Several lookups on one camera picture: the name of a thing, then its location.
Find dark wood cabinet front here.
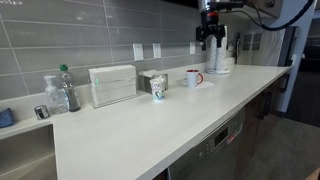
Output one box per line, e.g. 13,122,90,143
233,71,292,180

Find tall patterned paper cup stack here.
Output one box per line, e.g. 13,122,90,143
208,33,221,72
216,25,229,72

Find clear acrylic towel holder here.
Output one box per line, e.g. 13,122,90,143
87,77,139,110

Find black cabinet handle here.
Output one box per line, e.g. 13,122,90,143
257,90,273,120
279,73,291,94

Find green capped dish soap bottle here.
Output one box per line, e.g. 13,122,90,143
58,64,82,113

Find white napkin stack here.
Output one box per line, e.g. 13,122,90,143
138,69,168,93

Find metal napkin holder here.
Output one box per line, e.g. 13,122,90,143
137,71,170,96

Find black wall plug cable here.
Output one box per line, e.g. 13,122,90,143
228,31,242,65

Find black camera cable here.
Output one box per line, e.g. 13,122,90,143
229,0,317,32

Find white mug red handle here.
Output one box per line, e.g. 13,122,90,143
185,68,205,89

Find patterned paper coffee cup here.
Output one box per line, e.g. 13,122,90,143
149,76,167,102

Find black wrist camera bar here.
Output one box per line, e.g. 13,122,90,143
209,0,249,12

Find clear pump soap dispenser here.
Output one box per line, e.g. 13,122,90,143
42,75,70,116

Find white round cup tray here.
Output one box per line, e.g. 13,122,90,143
205,67,231,75

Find stainless steel dishwasher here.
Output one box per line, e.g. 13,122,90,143
166,106,247,180

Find grey sink basin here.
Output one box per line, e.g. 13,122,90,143
0,123,60,180

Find white paper mat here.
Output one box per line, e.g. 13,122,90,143
181,79,215,90

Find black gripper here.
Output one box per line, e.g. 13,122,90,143
195,12,228,51

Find blue sponge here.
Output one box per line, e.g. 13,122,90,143
0,107,16,130

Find shiny panel black frame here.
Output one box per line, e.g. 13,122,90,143
241,26,298,67

